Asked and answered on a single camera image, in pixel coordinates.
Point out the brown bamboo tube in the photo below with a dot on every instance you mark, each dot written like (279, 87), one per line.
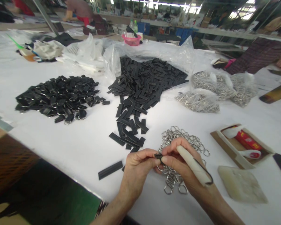
(275, 92)

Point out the clear bag of metal rings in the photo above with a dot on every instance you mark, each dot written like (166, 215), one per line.
(206, 82)
(244, 90)
(199, 100)

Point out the pink plastic basket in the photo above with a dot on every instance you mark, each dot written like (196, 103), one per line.
(131, 39)

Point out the white waxy block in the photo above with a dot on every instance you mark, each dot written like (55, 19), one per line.
(242, 185)

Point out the large clear plastic bag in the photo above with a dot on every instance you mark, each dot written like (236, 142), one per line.
(182, 51)

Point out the person's left hand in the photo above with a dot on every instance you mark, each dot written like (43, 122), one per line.
(135, 166)

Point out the heap of ringed black loops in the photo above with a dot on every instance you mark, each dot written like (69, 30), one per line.
(58, 98)

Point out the heap of white plastic bags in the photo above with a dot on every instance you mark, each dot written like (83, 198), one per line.
(77, 54)

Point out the red packet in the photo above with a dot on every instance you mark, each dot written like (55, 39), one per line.
(247, 141)

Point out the brown patterned fabric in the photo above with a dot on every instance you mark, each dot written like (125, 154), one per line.
(9, 164)

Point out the single black flat strip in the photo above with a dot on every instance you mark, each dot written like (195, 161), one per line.
(110, 170)

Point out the shallow cardboard box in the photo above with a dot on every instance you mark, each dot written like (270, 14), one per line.
(234, 154)

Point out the pile of black strips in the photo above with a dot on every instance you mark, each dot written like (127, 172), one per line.
(142, 89)

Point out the green plastic bottles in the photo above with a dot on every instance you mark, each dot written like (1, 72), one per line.
(134, 25)

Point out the orange cup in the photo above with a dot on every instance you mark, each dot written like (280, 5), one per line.
(30, 56)

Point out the loose pile of metal rings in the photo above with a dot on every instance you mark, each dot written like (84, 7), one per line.
(178, 138)

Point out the person's right hand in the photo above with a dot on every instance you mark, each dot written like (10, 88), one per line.
(189, 168)

